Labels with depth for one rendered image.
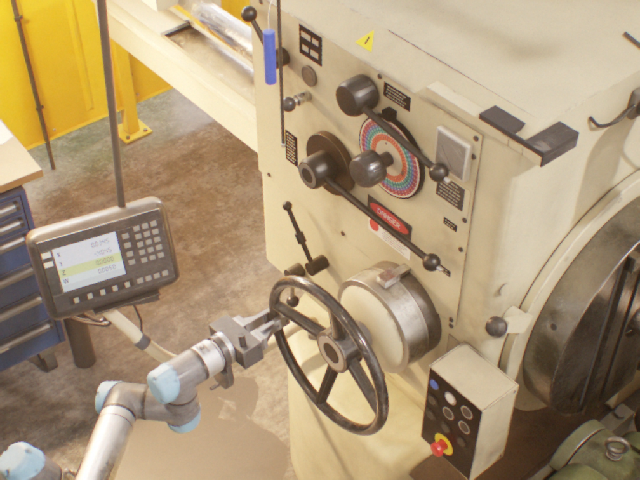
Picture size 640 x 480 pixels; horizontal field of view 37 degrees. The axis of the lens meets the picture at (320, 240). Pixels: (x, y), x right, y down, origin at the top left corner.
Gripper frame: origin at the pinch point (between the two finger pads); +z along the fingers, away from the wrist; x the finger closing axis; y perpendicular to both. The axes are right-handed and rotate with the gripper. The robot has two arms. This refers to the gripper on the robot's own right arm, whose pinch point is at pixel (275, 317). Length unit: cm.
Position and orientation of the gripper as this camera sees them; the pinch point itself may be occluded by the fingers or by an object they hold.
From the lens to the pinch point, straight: 213.3
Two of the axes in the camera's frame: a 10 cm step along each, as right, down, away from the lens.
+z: 7.7, -4.3, 4.7
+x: -6.3, -4.1, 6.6
